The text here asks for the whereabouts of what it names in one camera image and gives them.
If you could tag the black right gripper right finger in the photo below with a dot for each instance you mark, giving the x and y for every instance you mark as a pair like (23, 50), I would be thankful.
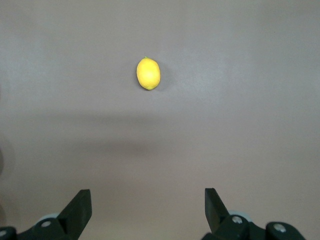
(220, 215)

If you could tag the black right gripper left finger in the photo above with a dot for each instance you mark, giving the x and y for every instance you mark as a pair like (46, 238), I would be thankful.
(75, 215)

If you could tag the yellow lemon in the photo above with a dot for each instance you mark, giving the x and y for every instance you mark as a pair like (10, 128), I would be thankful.
(148, 73)

